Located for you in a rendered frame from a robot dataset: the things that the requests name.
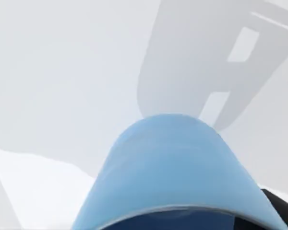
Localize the light blue cup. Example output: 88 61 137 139
71 113 288 230

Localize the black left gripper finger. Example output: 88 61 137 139
261 188 288 230

